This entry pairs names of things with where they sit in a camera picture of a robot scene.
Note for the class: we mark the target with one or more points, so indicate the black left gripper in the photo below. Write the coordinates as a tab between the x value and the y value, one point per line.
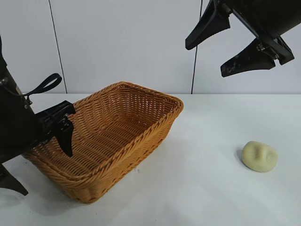
16	127

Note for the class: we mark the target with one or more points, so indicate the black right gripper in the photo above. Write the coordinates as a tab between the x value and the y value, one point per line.
265	14

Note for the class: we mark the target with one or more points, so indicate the tan woven wicker basket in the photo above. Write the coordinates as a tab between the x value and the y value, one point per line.
113	141

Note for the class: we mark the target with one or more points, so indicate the pale yellow egg yolk pastry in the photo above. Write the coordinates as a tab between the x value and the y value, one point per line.
258	157

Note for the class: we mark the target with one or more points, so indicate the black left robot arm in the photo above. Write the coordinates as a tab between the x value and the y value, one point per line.
3	61

